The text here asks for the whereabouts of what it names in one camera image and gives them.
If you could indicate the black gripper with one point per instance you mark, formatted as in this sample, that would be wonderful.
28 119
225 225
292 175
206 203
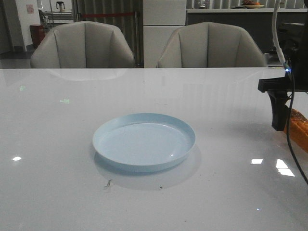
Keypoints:
277 88

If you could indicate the orange toy corn cob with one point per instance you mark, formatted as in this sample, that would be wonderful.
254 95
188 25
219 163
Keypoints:
299 129

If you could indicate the light blue round plate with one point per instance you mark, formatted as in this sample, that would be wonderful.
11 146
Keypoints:
144 142

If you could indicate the grey counter with white top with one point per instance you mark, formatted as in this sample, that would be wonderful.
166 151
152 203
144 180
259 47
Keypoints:
262 25

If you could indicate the beige armchair right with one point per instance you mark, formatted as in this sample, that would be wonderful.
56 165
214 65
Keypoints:
211 45

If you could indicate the beige armchair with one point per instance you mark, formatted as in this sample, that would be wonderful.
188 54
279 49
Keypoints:
211 45
83 44

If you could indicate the fruit bowl on counter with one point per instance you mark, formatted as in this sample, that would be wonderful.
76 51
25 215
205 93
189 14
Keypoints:
251 4

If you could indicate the white cabinet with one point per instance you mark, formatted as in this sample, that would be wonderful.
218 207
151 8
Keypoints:
160 19

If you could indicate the red barrier belt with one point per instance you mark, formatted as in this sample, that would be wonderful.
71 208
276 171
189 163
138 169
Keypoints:
106 15

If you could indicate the beige armchair left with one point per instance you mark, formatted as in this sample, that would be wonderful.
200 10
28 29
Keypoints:
83 44

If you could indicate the red trash bin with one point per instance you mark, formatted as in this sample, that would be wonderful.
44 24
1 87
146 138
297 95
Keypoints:
37 34

